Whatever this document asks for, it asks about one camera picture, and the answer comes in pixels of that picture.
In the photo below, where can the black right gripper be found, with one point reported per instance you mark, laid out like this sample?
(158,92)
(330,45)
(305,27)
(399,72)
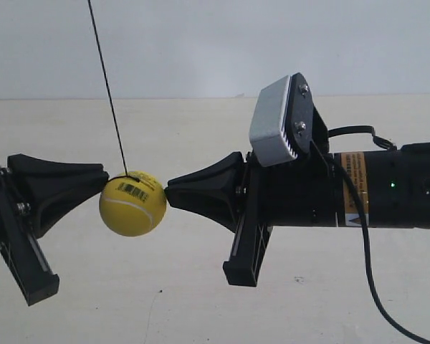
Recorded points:
(296,194)

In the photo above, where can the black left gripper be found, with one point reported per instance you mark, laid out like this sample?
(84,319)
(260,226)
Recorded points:
(52,189)

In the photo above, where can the yellow tennis ball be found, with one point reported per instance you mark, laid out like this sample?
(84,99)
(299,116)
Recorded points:
(132,204)

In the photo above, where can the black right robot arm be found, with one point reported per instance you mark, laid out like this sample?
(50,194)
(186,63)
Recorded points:
(383,188)

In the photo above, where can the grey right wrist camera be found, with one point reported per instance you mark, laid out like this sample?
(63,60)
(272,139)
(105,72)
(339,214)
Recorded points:
(286,123)

